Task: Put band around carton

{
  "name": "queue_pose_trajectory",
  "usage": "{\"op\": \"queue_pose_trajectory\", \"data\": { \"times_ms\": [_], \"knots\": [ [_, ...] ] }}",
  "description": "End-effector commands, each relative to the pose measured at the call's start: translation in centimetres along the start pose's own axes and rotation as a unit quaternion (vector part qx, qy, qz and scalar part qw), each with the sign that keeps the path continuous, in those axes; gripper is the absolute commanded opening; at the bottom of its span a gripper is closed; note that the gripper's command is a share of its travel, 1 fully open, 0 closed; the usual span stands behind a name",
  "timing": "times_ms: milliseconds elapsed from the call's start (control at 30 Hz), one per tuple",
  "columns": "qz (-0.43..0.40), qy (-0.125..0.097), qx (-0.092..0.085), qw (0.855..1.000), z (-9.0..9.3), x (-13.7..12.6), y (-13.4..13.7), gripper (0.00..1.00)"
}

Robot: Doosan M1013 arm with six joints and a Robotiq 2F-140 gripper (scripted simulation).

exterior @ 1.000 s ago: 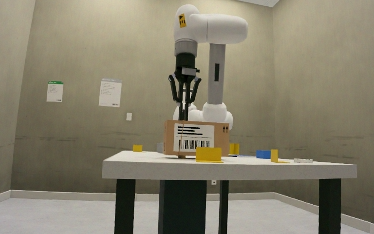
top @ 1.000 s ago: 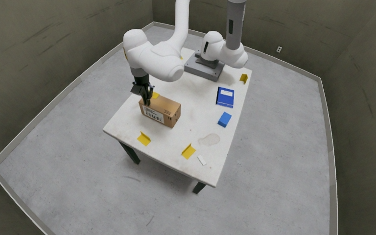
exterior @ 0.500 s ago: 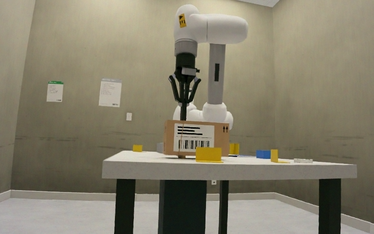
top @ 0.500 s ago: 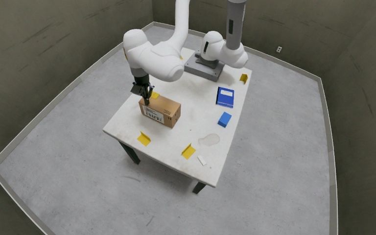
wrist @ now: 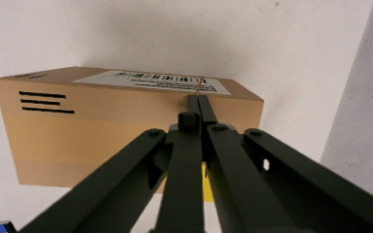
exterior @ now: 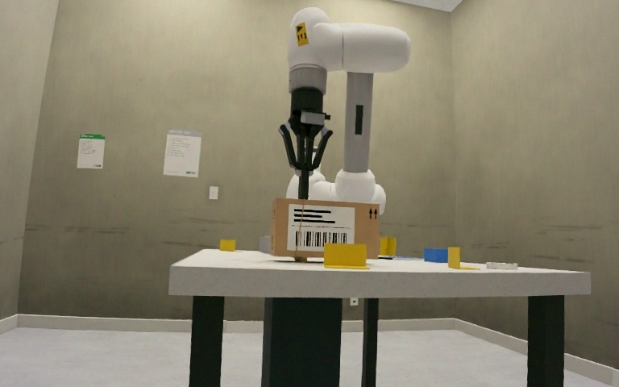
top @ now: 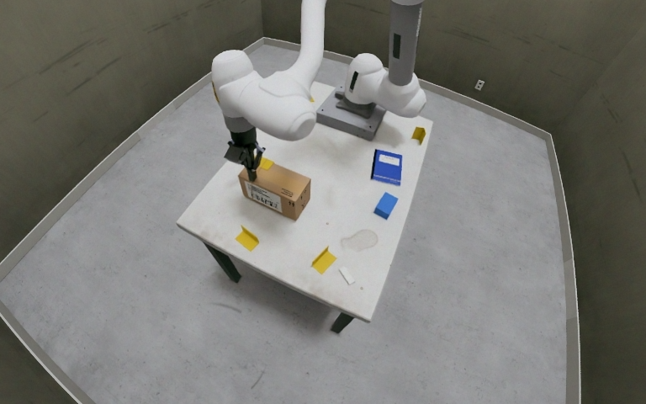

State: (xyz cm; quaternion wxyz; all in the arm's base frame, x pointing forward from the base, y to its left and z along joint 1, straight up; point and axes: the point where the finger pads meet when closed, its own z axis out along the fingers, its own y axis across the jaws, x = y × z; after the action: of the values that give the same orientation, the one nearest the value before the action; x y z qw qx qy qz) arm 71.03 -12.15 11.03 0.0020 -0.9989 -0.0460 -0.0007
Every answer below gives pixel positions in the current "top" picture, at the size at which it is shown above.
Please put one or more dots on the brown cardboard carton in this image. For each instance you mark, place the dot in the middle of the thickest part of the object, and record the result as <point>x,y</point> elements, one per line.
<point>278,188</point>

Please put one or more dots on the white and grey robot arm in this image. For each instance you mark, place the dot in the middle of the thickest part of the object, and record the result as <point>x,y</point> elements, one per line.
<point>280,105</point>

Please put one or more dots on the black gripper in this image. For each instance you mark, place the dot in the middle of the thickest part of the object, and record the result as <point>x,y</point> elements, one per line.
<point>244,138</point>

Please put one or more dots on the blue notebook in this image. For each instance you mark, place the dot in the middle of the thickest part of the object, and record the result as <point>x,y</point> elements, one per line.
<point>387,167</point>

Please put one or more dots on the blue rectangular block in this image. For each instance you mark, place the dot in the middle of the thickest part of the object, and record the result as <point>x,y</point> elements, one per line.
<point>385,205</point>

